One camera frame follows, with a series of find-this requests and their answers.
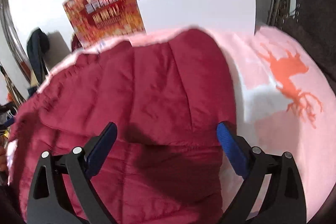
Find dark red puffer jacket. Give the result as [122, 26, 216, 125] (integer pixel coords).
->
[10, 29, 236, 223]

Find dark hanging clothes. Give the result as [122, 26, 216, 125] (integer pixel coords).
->
[26, 28, 50, 84]

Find pink patterned bed sheet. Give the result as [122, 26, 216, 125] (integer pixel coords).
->
[36, 26, 335, 220]

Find dark red fringed cloth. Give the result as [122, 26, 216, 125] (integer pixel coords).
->
[71, 34, 83, 52]

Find white storage box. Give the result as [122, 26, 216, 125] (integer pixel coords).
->
[137, 0, 256, 35]

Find red gold gift box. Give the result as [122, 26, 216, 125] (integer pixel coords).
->
[63, 0, 145, 47]

